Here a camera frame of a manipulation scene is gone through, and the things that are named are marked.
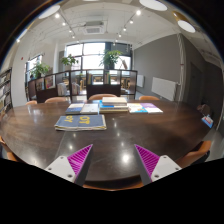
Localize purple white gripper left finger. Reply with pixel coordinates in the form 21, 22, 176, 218
45, 144, 93, 186

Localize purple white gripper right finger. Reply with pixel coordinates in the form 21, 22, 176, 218
135, 145, 181, 185

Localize orange chair right near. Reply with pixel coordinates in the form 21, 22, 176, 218
176, 141, 211, 168

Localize orange chair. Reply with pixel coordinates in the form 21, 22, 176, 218
45, 97, 67, 103
139, 96, 160, 101
88, 94, 117, 100
176, 141, 211, 168
0, 136, 17, 162

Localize large blue book yellow lettering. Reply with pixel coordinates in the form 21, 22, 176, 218
54, 115, 106, 131

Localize purple white booklet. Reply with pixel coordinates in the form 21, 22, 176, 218
142, 103, 162, 113

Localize dark blue book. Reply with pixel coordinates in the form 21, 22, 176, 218
65, 103, 84, 114

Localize white grey book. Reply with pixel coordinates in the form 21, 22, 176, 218
81, 104, 98, 114

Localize light blue white booklet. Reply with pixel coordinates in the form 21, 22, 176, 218
128, 103, 147, 113

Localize orange chair left near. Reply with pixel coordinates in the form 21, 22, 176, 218
0, 136, 17, 162

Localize orange chair far right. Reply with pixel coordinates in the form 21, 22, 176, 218
139, 96, 160, 101

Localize orange chair far left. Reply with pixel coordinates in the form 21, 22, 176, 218
45, 97, 67, 103

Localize blue item on right chair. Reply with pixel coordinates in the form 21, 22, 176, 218
202, 115, 213, 127

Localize orange chair far centre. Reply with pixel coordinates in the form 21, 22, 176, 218
88, 94, 117, 100

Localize stack of books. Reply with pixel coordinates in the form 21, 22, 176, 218
99, 97, 128, 112

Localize orange chair far left edge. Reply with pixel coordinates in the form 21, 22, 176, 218
25, 100, 37, 105

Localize dark shelf room divider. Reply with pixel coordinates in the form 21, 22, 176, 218
28, 69, 137, 103

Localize potted plant far left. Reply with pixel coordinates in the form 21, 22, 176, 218
31, 63, 50, 79

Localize potted plant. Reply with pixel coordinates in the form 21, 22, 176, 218
61, 54, 78, 70
31, 63, 50, 79
100, 50, 121, 70

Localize potted plant centre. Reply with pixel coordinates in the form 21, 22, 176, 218
100, 50, 121, 70

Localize ceiling air conditioner vent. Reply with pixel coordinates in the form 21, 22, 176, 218
83, 21, 104, 35

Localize white wall radiator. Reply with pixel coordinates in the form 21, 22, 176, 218
151, 77, 176, 101

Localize bookshelf left wall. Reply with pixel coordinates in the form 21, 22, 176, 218
0, 68, 12, 116

